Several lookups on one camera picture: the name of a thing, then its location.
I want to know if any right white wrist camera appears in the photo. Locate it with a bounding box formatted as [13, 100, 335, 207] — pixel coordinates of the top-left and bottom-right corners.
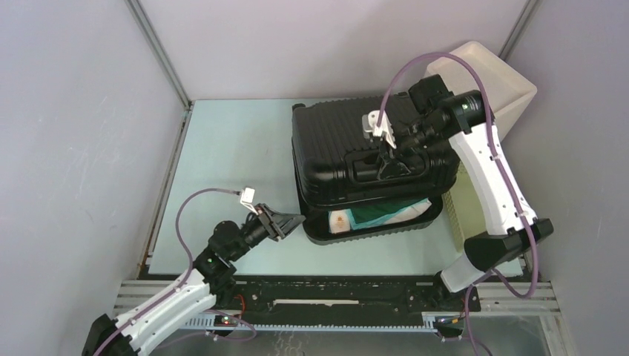
[361, 110, 397, 149]

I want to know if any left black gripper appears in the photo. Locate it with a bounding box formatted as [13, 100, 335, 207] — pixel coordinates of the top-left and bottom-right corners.
[229, 202, 305, 261]

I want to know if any black ribbed hard-shell suitcase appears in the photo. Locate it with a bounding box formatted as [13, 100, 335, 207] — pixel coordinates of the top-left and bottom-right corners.
[292, 96, 460, 245]

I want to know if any light teal bottom garment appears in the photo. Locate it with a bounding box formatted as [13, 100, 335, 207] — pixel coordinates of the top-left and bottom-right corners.
[343, 199, 432, 230]

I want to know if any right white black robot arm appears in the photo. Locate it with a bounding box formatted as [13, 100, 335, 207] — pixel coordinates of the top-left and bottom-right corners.
[363, 75, 554, 310]

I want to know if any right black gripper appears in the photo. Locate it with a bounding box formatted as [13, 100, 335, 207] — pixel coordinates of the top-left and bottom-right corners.
[377, 118, 445, 177]

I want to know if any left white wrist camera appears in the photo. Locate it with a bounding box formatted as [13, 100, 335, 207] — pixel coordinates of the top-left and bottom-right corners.
[239, 187, 258, 214]

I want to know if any pale yellow perforated basket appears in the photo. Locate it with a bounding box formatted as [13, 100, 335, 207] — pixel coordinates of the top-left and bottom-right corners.
[442, 163, 486, 253]

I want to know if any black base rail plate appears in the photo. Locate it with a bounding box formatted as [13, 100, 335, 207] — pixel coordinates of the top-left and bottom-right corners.
[216, 275, 481, 329]

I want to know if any white stacked drawer unit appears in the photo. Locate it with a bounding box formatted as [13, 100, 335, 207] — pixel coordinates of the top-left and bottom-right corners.
[424, 41, 537, 140]

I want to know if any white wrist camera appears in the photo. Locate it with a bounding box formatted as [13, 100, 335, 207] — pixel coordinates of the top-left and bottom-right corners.
[361, 110, 397, 149]
[239, 187, 258, 214]

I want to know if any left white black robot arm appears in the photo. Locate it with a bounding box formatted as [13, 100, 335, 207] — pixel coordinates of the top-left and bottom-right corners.
[82, 203, 306, 355]

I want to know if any white bottle orange logo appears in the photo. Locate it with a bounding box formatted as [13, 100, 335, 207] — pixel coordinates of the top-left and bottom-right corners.
[328, 210, 352, 234]

